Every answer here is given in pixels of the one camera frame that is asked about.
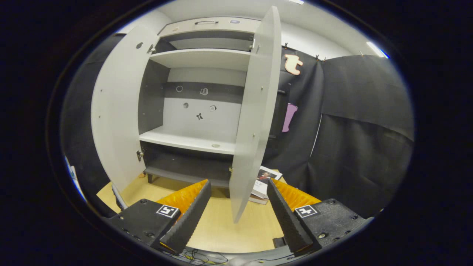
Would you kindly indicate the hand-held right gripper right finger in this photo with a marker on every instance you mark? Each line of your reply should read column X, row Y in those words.
column 286, row 218

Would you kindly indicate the white portrait cover book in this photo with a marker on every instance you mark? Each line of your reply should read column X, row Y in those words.
column 268, row 175

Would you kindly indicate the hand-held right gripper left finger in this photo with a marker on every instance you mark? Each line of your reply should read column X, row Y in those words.
column 192, row 218

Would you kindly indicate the wide ceiling light panel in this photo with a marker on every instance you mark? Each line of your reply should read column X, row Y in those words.
column 295, row 1

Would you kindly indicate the grey cabinet door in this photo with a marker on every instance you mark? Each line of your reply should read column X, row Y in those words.
column 118, row 111
column 255, row 111

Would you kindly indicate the narrow ceiling light panel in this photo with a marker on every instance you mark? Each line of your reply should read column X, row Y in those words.
column 376, row 49

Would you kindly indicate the grey cabinet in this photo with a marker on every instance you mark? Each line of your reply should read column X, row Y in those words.
column 192, row 140

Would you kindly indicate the thin brown booklet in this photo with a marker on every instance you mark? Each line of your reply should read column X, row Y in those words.
column 258, row 200

